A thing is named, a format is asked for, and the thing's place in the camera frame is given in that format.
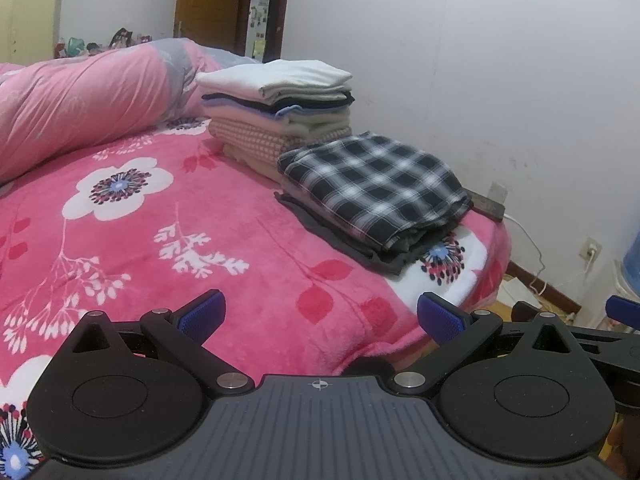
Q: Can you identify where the clutter of small items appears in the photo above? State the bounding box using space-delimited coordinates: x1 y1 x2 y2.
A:
53 26 154 60

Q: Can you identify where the black white plaid shirt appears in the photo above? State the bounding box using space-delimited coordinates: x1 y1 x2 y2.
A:
276 131 474 254

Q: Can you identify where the pink grey duvet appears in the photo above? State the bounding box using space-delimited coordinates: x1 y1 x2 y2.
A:
0 37 262 184

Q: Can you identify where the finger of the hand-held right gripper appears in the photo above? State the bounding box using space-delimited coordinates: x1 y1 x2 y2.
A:
606 295 640 334
512 301 640 367

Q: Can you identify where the stack of folded clothes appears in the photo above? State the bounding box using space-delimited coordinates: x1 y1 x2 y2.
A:
193 59 357 184

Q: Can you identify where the wooden door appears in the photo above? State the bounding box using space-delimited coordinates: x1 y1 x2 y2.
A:
172 0 292 64

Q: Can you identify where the pale yellow wardrobe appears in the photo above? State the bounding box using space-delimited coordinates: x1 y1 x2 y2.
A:
0 0 69 67

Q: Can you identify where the white cable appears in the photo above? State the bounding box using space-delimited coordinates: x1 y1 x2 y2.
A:
503 212 594 297

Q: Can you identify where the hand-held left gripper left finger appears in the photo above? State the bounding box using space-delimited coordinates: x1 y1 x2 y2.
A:
72 288 253 395

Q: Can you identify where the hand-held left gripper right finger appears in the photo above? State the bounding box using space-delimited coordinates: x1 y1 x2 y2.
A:
392 291 573 395

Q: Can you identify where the white refrigerator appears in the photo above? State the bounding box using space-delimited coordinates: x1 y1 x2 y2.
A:
247 0 287 64

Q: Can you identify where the water dispenser with blue bottle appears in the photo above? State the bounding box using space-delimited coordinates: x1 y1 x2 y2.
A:
612 239 640 312

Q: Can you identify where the pink floral bed blanket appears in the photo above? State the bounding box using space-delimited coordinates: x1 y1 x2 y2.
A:
0 115 514 480

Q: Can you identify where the white flat box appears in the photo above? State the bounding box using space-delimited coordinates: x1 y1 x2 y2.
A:
499 275 547 312

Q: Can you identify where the dark grey folded garment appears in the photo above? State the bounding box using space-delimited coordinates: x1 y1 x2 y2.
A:
273 190 474 277

